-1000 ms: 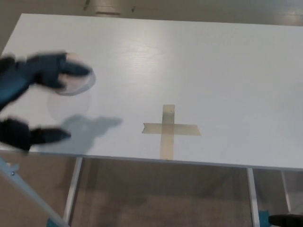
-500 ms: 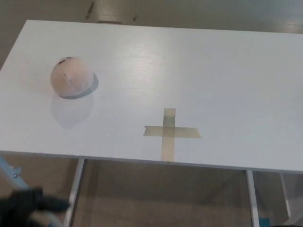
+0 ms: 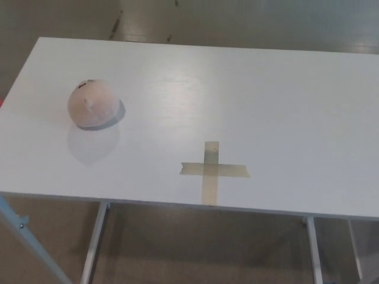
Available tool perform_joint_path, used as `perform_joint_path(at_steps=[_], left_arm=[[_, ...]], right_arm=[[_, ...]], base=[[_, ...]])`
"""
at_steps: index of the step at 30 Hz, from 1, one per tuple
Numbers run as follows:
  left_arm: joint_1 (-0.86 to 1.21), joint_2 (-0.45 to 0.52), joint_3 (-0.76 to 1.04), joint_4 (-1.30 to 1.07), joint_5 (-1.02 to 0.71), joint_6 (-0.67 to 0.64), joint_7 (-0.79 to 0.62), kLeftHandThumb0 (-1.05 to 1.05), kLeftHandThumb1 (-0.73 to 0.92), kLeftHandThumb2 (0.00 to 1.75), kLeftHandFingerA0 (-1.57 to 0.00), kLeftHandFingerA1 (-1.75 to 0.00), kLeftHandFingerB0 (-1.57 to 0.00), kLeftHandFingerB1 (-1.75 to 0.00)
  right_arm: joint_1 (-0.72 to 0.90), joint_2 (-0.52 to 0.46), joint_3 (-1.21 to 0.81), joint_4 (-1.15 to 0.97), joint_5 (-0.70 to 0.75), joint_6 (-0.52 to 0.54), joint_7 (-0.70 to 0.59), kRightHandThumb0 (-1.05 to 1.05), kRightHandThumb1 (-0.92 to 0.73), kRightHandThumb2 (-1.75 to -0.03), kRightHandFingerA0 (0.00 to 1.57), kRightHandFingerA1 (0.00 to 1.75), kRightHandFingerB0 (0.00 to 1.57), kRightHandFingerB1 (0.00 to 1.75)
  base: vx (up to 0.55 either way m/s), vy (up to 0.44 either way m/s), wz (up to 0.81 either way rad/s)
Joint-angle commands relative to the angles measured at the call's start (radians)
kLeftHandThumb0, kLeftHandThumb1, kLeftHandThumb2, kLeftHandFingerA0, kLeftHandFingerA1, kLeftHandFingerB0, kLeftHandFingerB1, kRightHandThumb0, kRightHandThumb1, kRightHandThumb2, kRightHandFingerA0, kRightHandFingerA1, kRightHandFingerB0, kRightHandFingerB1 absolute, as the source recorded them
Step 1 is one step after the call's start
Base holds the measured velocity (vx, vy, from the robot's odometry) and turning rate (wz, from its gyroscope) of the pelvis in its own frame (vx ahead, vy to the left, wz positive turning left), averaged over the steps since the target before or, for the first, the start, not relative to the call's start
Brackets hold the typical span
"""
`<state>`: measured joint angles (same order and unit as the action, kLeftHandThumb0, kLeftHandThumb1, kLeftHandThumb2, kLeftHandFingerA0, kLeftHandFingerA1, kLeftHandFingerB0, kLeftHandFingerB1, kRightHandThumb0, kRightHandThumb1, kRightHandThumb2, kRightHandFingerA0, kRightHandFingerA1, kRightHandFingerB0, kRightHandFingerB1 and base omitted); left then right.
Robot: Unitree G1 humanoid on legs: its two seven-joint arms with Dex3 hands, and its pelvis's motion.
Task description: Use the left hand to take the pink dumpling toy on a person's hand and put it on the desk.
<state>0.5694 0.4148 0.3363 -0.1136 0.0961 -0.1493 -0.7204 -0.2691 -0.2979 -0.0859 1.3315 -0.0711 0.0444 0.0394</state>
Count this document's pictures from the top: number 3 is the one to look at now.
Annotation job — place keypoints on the pink dumpling plush toy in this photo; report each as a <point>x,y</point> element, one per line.
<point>91,103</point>

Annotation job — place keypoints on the short beige tape strip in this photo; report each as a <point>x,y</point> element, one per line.
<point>234,170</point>

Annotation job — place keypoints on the white metal table leg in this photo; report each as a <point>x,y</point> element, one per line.
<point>93,245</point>
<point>314,251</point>
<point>355,251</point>

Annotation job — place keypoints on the light blue metal frame bar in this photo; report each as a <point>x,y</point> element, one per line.
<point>32,245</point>

